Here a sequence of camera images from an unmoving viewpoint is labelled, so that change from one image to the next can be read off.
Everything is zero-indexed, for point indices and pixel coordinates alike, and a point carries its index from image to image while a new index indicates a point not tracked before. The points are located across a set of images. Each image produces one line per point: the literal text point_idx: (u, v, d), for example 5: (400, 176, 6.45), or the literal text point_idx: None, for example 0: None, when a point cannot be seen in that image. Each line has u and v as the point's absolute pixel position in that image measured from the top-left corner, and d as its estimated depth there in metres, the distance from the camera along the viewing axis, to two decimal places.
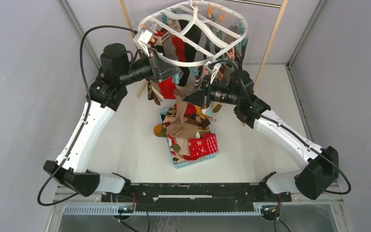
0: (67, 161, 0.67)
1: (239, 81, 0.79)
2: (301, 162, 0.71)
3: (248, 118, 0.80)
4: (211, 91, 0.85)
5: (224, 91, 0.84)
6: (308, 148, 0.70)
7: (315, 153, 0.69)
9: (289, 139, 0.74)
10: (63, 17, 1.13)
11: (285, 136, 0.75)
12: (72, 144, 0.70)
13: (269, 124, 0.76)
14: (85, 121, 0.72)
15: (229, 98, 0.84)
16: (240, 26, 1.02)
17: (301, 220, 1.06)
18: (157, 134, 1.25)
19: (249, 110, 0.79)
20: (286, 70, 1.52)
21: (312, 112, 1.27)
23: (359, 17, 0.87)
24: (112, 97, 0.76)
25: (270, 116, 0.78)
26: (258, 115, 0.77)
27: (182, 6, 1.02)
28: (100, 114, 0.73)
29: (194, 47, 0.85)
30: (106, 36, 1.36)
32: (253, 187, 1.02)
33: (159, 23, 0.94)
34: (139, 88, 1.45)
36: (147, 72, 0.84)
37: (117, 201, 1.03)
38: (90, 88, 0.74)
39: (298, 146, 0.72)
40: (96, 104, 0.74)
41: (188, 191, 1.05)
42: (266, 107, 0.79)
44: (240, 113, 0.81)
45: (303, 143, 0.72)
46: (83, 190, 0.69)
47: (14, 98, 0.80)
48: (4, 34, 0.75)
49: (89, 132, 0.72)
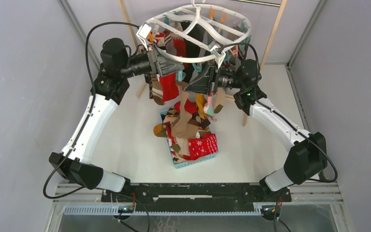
0: (74, 151, 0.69)
1: (249, 73, 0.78)
2: (288, 144, 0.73)
3: (245, 105, 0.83)
4: (219, 77, 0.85)
5: (230, 77, 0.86)
6: (296, 132, 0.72)
7: (302, 137, 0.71)
9: (279, 124, 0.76)
10: (62, 16, 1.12)
11: (278, 121, 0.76)
12: (78, 135, 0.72)
13: (263, 110, 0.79)
14: (90, 113, 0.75)
15: (235, 83, 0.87)
16: (242, 26, 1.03)
17: (301, 220, 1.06)
18: (157, 134, 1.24)
19: (247, 97, 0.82)
20: (286, 70, 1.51)
21: (312, 112, 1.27)
23: (359, 17, 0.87)
24: (117, 91, 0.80)
25: (265, 103, 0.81)
26: (253, 102, 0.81)
27: (185, 8, 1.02)
28: (105, 107, 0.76)
29: (198, 44, 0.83)
30: (105, 36, 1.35)
32: (253, 187, 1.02)
33: (162, 25, 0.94)
34: (138, 88, 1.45)
36: (146, 67, 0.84)
37: (117, 201, 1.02)
38: (94, 83, 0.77)
39: (287, 130, 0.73)
40: (101, 96, 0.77)
41: (188, 191, 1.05)
42: (263, 95, 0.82)
44: (238, 99, 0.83)
45: (292, 127, 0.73)
46: (88, 182, 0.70)
47: (15, 98, 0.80)
48: (4, 35, 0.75)
49: (94, 123, 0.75)
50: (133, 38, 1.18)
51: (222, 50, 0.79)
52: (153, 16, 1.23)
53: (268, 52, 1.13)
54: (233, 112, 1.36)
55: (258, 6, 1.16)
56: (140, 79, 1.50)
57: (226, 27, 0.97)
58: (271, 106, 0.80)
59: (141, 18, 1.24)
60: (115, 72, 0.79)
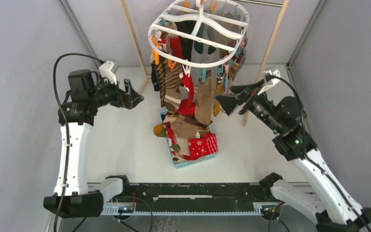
0: (67, 187, 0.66)
1: (291, 113, 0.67)
2: (338, 218, 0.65)
3: (288, 151, 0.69)
4: (253, 102, 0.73)
5: (266, 108, 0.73)
6: (349, 207, 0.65)
7: (354, 214, 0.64)
9: (332, 193, 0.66)
10: (62, 16, 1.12)
11: (329, 187, 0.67)
12: (65, 171, 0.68)
13: (313, 169, 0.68)
14: (69, 144, 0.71)
15: (269, 119, 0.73)
16: (235, 13, 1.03)
17: (302, 221, 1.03)
18: (157, 134, 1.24)
19: (292, 143, 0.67)
20: (286, 70, 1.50)
21: (312, 112, 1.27)
23: (359, 17, 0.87)
24: (85, 113, 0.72)
25: (315, 159, 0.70)
26: (303, 152, 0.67)
27: (176, 5, 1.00)
28: (80, 132, 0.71)
29: (212, 44, 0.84)
30: (105, 36, 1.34)
32: (253, 187, 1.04)
33: (165, 30, 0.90)
34: (138, 88, 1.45)
36: (111, 97, 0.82)
37: (117, 201, 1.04)
38: (61, 110, 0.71)
39: (339, 203, 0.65)
40: (73, 123, 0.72)
41: (188, 191, 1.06)
42: (313, 147, 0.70)
44: (280, 143, 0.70)
45: (346, 201, 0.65)
46: (90, 213, 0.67)
47: (15, 98, 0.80)
48: (3, 35, 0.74)
49: (78, 152, 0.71)
50: (134, 40, 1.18)
51: (273, 78, 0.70)
52: (153, 15, 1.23)
53: (269, 51, 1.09)
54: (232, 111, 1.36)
55: (259, 5, 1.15)
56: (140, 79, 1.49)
57: (225, 19, 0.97)
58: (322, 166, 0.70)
59: (141, 18, 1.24)
60: (81, 96, 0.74)
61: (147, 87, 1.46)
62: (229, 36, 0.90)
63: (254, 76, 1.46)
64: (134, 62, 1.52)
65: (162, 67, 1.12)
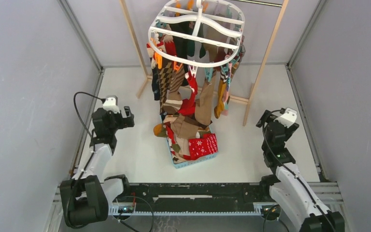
0: (85, 173, 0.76)
1: (272, 128, 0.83)
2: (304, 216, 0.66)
3: (272, 164, 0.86)
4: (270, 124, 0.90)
5: None
6: (315, 204, 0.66)
7: (319, 211, 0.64)
9: (300, 191, 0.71)
10: (62, 16, 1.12)
11: (298, 187, 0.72)
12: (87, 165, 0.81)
13: (288, 174, 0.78)
14: (94, 151, 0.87)
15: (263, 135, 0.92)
16: (228, 12, 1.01)
17: None
18: (157, 134, 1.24)
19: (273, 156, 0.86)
20: (286, 70, 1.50)
21: (312, 112, 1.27)
23: (359, 18, 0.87)
24: (111, 142, 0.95)
25: (292, 168, 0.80)
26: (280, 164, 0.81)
27: (169, 7, 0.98)
28: (104, 149, 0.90)
29: (214, 43, 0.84)
30: (105, 36, 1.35)
32: (253, 187, 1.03)
33: (164, 32, 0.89)
34: (139, 88, 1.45)
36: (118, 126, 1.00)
37: (118, 201, 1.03)
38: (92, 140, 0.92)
39: (305, 199, 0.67)
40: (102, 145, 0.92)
41: (188, 191, 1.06)
42: (291, 160, 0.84)
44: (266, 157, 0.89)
45: (311, 198, 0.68)
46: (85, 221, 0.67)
47: (15, 98, 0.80)
48: (3, 35, 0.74)
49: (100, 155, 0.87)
50: (133, 40, 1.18)
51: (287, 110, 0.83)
52: (153, 15, 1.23)
53: (269, 50, 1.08)
54: (232, 111, 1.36)
55: (258, 6, 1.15)
56: (140, 80, 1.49)
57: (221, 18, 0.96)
58: (298, 173, 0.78)
59: (141, 18, 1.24)
60: (105, 131, 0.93)
61: (147, 87, 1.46)
62: (228, 34, 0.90)
63: (254, 76, 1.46)
64: (134, 61, 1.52)
65: (164, 72, 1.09)
